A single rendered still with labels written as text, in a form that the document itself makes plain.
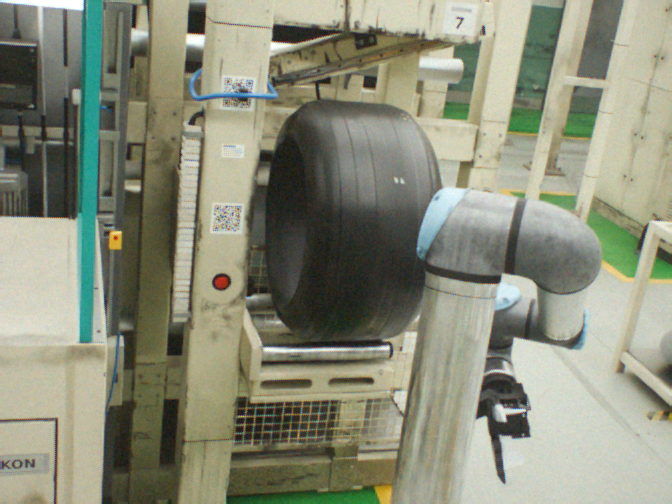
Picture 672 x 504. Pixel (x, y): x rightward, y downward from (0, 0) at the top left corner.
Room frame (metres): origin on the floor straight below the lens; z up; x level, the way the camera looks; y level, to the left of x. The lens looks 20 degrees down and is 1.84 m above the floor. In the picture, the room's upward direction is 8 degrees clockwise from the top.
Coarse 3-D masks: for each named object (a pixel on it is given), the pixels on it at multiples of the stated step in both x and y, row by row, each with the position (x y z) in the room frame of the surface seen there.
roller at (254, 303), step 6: (246, 300) 2.08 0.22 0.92; (252, 300) 2.09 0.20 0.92; (258, 300) 2.09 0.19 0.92; (264, 300) 2.10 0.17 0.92; (270, 300) 2.10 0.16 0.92; (246, 306) 2.08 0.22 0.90; (252, 306) 2.08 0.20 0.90; (258, 306) 2.09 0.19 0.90; (264, 306) 2.09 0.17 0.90; (270, 306) 2.10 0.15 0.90
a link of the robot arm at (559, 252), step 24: (528, 216) 1.16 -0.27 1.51; (552, 216) 1.17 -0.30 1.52; (576, 216) 1.22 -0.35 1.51; (528, 240) 1.14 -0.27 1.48; (552, 240) 1.15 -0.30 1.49; (576, 240) 1.16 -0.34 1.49; (528, 264) 1.15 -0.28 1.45; (552, 264) 1.15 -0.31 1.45; (576, 264) 1.16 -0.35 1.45; (600, 264) 1.20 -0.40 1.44; (552, 288) 1.19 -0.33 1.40; (576, 288) 1.19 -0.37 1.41; (528, 312) 1.62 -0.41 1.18; (552, 312) 1.38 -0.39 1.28; (576, 312) 1.40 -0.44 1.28; (528, 336) 1.61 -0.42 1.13; (552, 336) 1.55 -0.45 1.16; (576, 336) 1.57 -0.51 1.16
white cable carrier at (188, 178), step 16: (192, 128) 1.83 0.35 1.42; (192, 144) 1.83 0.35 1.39; (192, 160) 1.84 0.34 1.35; (192, 176) 1.83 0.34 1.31; (192, 192) 1.83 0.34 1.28; (192, 208) 1.84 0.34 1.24; (192, 224) 1.83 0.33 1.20; (176, 240) 1.85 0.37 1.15; (176, 256) 1.86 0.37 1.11; (176, 272) 1.84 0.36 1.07; (176, 288) 1.82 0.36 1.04; (176, 304) 1.83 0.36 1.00; (176, 320) 1.83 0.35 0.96
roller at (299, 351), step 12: (264, 348) 1.82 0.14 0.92; (276, 348) 1.83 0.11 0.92; (288, 348) 1.83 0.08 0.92; (300, 348) 1.84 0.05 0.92; (312, 348) 1.85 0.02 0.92; (324, 348) 1.86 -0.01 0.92; (336, 348) 1.87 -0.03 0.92; (348, 348) 1.88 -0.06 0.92; (360, 348) 1.89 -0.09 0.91; (372, 348) 1.90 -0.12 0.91; (384, 348) 1.91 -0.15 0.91; (264, 360) 1.81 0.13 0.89; (276, 360) 1.82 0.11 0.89; (288, 360) 1.83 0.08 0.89; (300, 360) 1.84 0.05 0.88; (312, 360) 1.86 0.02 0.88
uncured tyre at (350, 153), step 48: (288, 144) 2.11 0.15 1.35; (336, 144) 1.83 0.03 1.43; (384, 144) 1.87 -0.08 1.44; (288, 192) 2.27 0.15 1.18; (336, 192) 1.76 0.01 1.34; (384, 192) 1.79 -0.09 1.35; (432, 192) 1.83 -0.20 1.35; (288, 240) 2.23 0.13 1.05; (336, 240) 1.72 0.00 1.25; (384, 240) 1.75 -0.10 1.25; (288, 288) 2.13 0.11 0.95; (336, 288) 1.72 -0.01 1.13; (384, 288) 1.75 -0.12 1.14; (336, 336) 1.81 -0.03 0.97; (384, 336) 1.86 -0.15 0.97
